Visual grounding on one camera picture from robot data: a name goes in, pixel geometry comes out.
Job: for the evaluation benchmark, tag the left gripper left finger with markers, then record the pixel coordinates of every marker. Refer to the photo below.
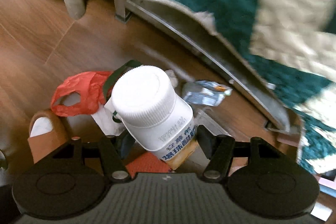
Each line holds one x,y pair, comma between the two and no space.
113,149

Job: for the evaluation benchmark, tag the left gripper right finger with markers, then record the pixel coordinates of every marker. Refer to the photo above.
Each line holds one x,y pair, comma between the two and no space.
219,150

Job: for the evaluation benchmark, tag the white pill bottle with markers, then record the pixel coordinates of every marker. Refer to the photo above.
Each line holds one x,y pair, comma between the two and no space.
155,115

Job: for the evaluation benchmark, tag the red plastic bag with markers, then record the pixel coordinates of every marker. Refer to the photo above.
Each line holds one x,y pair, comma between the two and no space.
89,86

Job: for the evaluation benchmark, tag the christmas print tote bag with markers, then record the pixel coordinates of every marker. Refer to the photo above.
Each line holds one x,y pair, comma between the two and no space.
107,117

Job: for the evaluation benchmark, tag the brown slipper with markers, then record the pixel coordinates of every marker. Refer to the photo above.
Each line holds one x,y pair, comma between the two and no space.
46,134

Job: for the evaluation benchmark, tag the crumpled white tissue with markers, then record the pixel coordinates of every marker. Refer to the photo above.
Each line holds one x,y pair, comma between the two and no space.
172,77

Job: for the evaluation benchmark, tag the teal and cream quilt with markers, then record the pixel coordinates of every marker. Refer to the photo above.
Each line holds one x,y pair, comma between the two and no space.
291,44

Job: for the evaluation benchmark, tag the metal bed frame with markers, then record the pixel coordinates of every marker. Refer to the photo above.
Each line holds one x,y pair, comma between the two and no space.
215,51

